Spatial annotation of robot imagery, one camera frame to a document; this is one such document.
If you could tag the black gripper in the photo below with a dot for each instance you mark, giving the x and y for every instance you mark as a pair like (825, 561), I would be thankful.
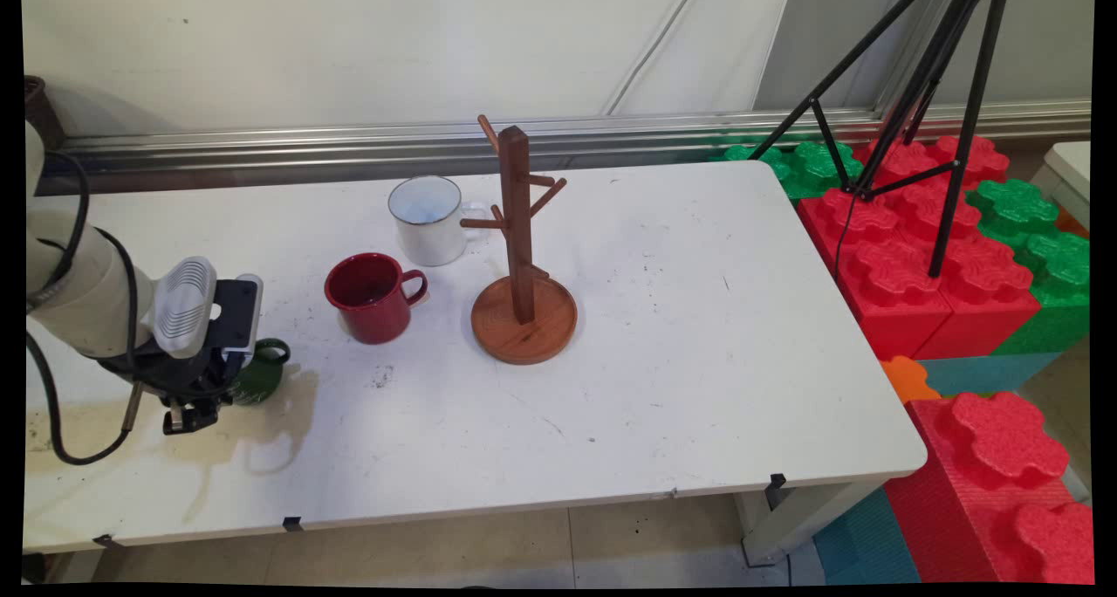
(174, 374)

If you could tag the green enamel mug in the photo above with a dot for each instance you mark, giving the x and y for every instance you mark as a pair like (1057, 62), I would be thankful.
(257, 379)

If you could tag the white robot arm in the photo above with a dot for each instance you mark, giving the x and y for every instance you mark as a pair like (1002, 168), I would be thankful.
(78, 291)

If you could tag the black tape strip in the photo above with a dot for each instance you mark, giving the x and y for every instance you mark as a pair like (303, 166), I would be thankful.
(106, 542)
(292, 524)
(775, 483)

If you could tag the red mug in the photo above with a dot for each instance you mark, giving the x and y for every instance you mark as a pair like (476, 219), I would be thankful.
(375, 318)

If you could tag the white enamel mug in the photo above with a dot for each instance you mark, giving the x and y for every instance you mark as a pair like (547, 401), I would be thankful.
(428, 235)

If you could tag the wooden mug tree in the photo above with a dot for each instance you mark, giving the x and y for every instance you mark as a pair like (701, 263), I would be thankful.
(524, 326)

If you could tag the white table leg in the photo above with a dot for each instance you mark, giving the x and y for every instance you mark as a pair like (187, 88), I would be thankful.
(785, 527)

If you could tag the small green foam block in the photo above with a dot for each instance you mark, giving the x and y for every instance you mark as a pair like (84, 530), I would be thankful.
(820, 165)

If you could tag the tall teal foam block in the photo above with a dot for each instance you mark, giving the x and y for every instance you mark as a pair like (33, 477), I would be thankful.
(864, 545)

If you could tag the red foam block, six studs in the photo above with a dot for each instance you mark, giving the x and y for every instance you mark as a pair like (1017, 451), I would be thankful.
(890, 274)

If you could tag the orange foam block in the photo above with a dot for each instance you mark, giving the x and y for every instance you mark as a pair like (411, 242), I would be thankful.
(907, 379)

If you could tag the flat teal foam block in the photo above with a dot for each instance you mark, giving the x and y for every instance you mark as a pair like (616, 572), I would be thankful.
(977, 374)

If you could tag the red foam block, large studs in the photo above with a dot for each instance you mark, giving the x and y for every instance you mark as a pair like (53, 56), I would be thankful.
(986, 457)

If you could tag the black tripod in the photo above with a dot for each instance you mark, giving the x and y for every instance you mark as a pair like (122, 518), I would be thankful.
(967, 143)

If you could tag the large green foam block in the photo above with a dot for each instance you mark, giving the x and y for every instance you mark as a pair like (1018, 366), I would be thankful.
(1047, 265)

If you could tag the small white side table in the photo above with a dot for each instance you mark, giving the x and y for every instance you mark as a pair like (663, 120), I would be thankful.
(1072, 165)

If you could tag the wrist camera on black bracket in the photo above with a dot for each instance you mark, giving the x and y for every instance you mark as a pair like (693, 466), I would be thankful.
(236, 313)

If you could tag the aluminium window rail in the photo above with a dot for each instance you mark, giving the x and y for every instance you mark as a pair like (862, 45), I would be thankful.
(654, 134)

